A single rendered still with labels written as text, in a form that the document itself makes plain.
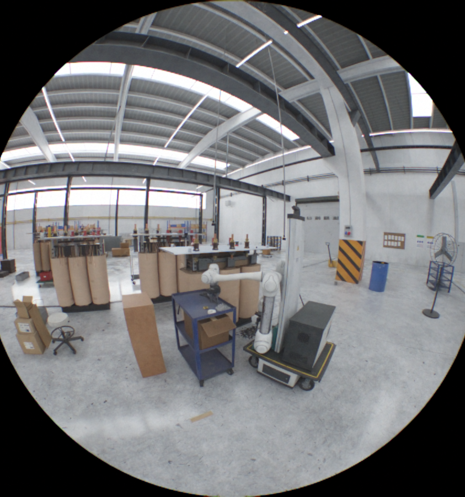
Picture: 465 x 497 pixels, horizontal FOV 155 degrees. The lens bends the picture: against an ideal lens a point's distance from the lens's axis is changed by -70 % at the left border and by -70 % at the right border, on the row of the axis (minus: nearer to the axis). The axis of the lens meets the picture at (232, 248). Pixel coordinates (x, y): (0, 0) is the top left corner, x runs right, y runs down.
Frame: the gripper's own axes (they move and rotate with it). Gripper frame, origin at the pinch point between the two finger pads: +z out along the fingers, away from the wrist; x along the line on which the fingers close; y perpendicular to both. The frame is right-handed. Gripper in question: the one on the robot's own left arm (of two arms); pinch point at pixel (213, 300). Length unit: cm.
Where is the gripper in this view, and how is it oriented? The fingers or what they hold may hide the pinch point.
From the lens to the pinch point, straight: 179.5
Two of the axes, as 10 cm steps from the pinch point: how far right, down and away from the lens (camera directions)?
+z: -0.2, 9.9, 1.0
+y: -5.8, -0.9, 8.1
